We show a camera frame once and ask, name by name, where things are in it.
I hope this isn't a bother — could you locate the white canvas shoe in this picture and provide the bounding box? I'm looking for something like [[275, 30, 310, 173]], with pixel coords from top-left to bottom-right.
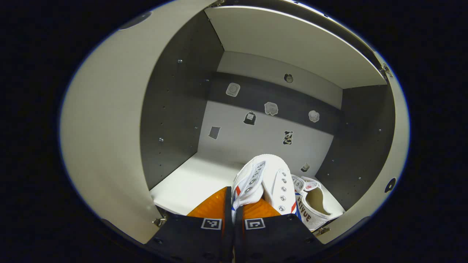
[[291, 175, 346, 232], [231, 154, 297, 220]]

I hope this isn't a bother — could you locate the white shoe cabinet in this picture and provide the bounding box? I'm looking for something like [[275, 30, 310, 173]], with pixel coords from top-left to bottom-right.
[[141, 0, 397, 234]]

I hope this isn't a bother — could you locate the white shoe cabinet door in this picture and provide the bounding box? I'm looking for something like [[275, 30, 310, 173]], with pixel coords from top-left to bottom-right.
[[60, 0, 220, 244], [318, 51, 410, 244]]

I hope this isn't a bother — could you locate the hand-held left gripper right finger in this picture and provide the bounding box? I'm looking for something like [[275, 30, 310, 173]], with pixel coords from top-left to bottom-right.
[[234, 199, 326, 263]]

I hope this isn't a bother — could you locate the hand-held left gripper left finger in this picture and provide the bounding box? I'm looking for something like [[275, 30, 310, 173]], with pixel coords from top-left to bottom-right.
[[146, 186, 233, 263]]

